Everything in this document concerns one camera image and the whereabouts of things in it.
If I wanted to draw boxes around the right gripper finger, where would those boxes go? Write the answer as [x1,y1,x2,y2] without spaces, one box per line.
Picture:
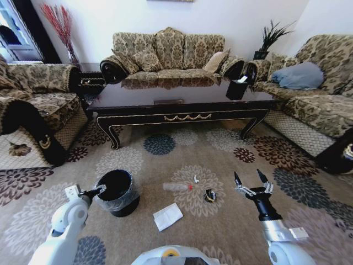
[256,168,275,194]
[233,171,255,197]

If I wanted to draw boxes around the black round trash bin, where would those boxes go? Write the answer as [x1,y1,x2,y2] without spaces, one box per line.
[94,169,141,218]

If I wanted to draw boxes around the clear plastic bin liner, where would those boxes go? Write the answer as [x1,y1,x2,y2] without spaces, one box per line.
[94,169,141,215]

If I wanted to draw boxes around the crumpled black gold wrapper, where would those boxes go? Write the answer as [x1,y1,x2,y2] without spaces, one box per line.
[203,188,217,203]

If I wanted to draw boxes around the flower patterned beige rug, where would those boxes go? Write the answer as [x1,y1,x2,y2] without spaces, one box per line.
[0,118,353,265]

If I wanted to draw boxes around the clear plastic bottle red cap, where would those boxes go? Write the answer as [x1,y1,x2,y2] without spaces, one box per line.
[162,182,194,193]

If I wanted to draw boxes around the flat white paper packet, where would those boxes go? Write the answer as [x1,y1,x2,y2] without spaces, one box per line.
[153,203,184,232]

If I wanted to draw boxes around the floral sofa with grey cushion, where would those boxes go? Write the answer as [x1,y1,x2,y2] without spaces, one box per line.
[244,34,353,175]

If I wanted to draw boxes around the white robot front shell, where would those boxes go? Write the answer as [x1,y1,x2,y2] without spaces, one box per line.
[131,244,221,265]

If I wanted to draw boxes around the black tissue box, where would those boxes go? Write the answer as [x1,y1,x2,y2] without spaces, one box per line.
[225,76,249,100]

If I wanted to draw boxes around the floral sofa with black armrest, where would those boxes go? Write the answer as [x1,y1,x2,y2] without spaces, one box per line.
[0,54,89,169]

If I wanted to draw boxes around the grey cushion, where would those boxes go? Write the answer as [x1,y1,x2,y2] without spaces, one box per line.
[271,61,325,91]

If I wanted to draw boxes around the dark wooden coffee table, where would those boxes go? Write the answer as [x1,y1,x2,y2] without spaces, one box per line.
[86,76,282,151]

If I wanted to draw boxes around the dark wooden side table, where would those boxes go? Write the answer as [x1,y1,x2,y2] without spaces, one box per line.
[73,62,104,98]

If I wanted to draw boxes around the floral patterned cushion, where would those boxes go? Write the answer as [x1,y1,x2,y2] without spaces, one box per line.
[218,49,232,75]
[268,52,301,75]
[132,51,163,73]

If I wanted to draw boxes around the plain beige cushion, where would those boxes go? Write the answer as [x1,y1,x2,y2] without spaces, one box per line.
[203,51,226,74]

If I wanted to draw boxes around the green plant in black pot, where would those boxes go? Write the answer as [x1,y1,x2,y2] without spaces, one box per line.
[253,19,297,60]

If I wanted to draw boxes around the three-seat floral sofa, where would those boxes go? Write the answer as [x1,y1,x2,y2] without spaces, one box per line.
[99,26,246,83]

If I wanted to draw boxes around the red dried branch decoration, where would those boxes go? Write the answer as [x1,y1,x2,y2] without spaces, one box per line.
[40,3,81,66]

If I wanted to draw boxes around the bright window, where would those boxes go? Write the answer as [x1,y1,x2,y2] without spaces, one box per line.
[0,0,45,64]

